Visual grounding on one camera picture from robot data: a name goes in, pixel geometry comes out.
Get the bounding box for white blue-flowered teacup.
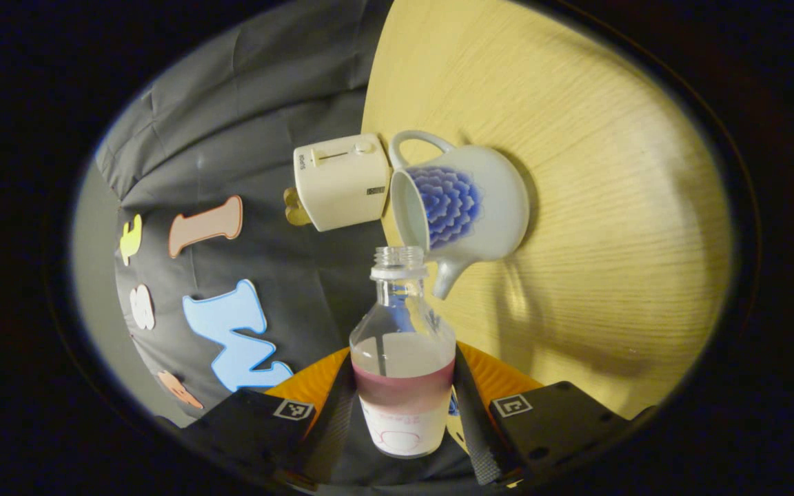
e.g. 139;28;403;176
388;130;531;300

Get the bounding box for clear plastic water bottle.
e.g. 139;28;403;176
349;246;457;459

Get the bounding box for white toaster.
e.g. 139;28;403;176
293;133;392;232

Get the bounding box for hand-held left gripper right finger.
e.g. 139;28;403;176
454;342;646;486

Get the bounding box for black backdrop cloth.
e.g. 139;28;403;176
94;0;474;483

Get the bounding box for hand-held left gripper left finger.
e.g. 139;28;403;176
176;348;356;490

